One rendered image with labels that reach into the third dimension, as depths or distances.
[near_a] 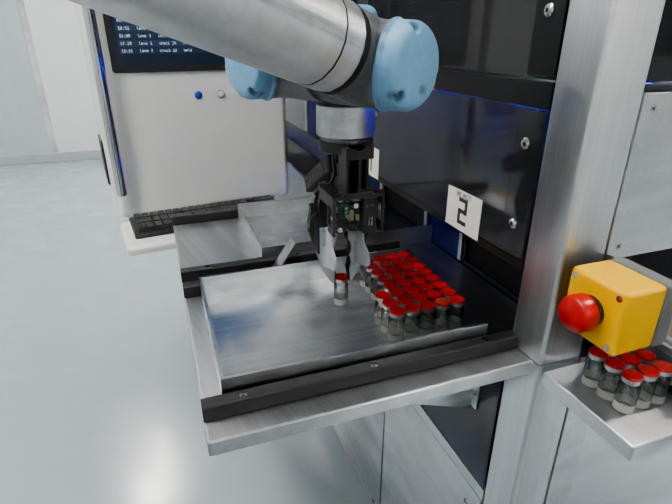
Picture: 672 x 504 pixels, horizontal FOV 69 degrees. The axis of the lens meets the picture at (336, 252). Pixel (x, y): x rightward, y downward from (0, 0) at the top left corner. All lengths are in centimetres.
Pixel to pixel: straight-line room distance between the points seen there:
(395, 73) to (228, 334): 42
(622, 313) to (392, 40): 34
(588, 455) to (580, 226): 40
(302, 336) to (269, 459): 109
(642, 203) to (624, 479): 50
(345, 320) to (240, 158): 85
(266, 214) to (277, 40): 79
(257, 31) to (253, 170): 114
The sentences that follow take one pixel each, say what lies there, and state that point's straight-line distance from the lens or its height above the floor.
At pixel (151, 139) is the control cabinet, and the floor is 101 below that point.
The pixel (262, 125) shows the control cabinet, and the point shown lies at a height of 102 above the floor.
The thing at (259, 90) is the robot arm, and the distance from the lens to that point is 52.
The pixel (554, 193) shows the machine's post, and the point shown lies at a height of 110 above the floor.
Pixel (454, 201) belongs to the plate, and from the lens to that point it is 75.
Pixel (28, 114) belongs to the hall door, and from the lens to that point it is 610.
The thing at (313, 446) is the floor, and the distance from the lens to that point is 176.
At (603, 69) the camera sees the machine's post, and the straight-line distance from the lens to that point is 56.
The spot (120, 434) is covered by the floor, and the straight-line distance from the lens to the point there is 194.
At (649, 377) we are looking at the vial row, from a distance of 63.
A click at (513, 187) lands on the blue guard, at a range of 65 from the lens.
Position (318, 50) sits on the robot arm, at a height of 125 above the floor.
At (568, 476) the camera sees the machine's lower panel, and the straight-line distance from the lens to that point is 87.
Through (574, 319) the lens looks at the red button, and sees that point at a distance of 55.
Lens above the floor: 126
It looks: 24 degrees down
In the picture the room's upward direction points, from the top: straight up
